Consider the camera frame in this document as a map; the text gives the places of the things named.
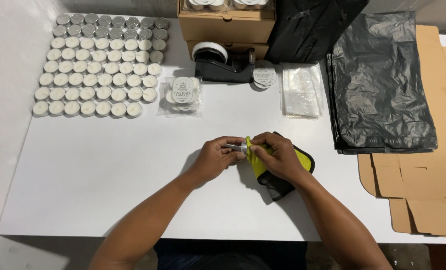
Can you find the person's right hand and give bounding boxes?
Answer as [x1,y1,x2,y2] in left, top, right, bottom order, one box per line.
[249,131,311,183]

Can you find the person's left hand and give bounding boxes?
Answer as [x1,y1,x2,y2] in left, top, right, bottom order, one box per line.
[189,136,248,183]

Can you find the yellow black-edged cleaning cloth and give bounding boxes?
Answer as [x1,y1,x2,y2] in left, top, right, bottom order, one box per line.
[244,131,315,202]

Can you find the silver tealight candle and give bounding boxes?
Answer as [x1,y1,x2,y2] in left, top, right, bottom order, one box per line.
[225,141,248,155]

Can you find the stack of clear plastic bags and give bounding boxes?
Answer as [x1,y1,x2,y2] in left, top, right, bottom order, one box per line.
[278,62,325,120]

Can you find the clear bag of labelled tealights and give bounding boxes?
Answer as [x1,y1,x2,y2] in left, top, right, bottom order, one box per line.
[156,76,205,119]

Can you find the stack of round white labels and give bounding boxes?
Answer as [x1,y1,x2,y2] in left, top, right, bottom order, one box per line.
[252,59,278,90]

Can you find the black tape dispenser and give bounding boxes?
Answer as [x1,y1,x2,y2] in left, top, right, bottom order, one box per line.
[191,41,256,84]

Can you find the person's dark trousers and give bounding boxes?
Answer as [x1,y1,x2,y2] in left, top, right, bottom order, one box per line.
[153,239,308,270]

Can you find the closed cardboard box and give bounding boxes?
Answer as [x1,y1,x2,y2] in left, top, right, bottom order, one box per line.
[186,40,271,61]

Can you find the stack of black plastic bags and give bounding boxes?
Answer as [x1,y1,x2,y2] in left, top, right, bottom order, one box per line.
[327,11,438,155]

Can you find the black bag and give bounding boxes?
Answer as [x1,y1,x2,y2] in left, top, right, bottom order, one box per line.
[264,0,370,65]

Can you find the open cardboard box with candles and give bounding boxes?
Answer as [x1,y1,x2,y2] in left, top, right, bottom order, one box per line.
[177,0,276,44]

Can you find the rows of white tealight candles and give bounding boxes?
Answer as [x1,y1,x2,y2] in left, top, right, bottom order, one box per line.
[32,13,170,119]

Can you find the stack of flat cardboard boxes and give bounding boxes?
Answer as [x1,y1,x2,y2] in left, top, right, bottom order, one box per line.
[357,25,446,240]

